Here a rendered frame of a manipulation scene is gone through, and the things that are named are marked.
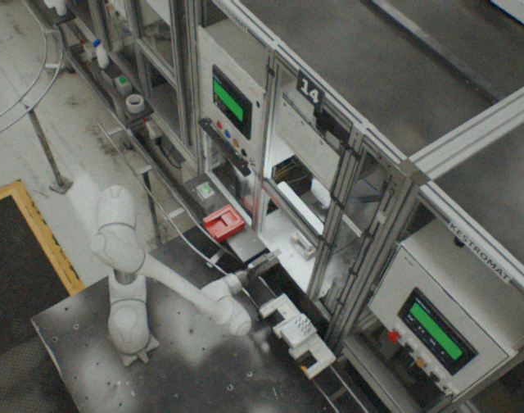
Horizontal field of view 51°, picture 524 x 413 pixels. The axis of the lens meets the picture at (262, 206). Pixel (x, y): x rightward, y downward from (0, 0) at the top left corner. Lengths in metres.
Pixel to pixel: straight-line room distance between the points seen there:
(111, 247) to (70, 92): 2.85
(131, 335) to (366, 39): 1.51
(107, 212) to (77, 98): 2.65
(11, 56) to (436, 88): 3.94
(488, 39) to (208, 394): 1.81
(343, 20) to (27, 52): 3.56
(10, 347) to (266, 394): 1.64
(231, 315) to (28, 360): 1.61
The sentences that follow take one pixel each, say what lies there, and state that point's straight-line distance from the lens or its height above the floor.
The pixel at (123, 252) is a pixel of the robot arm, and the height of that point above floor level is 1.49.
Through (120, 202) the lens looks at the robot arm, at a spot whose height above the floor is 1.51.
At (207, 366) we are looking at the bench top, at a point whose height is 0.68.
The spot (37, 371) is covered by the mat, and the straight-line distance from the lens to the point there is 3.48.
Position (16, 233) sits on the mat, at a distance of 3.93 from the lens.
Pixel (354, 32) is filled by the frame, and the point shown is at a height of 2.01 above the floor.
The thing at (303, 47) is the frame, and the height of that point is 2.01.
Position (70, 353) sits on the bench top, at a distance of 2.73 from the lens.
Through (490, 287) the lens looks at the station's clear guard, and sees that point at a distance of 1.56.
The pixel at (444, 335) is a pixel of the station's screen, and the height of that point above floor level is 1.65.
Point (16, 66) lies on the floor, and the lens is 5.00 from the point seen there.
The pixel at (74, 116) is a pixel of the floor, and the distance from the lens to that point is 4.48.
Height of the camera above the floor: 3.17
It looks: 56 degrees down
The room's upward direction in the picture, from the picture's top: 6 degrees clockwise
